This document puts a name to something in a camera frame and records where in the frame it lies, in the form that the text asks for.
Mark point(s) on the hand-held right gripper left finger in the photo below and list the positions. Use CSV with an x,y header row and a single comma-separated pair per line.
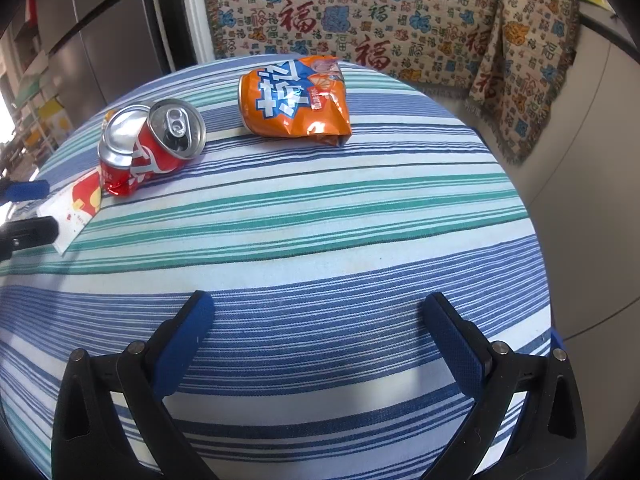
x,y
182,345

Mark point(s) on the white kitchen counter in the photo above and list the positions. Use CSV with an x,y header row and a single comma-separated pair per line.
x,y
590,160

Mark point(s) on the grey refrigerator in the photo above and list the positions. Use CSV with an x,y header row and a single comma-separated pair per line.
x,y
100,25

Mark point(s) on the patterned cloth covered chair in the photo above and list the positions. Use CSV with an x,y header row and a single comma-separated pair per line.
x,y
350,15

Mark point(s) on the cluttered storage shelf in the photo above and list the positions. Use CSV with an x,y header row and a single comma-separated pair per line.
x,y
35,105

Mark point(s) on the printed fringed blanket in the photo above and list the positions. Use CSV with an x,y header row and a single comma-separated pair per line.
x,y
530,60

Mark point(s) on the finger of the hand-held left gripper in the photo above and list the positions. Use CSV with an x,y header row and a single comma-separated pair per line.
x,y
25,191
30,232

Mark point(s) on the orange snack bag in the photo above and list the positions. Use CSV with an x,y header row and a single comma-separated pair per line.
x,y
295,102

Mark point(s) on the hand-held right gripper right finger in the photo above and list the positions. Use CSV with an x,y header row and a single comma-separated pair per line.
x,y
457,345

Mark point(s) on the crushed red soda can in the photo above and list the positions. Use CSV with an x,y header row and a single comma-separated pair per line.
x,y
145,155

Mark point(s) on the red white paper carton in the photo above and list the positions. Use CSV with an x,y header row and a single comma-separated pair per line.
x,y
75,210

